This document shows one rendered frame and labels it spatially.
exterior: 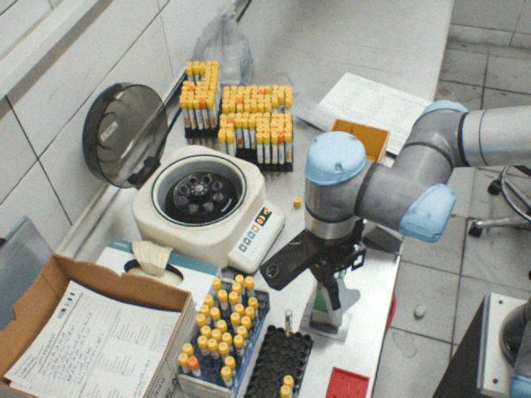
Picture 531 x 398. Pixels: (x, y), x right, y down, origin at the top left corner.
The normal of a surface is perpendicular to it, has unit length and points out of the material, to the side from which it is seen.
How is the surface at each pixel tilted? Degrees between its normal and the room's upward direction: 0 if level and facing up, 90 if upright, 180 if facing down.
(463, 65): 0
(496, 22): 90
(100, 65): 90
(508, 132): 52
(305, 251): 31
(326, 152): 1
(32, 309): 87
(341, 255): 1
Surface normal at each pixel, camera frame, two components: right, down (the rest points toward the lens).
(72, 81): 0.95, 0.22
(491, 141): -0.63, 0.31
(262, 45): -0.04, -0.65
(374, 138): -0.38, 0.72
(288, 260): -0.48, -0.35
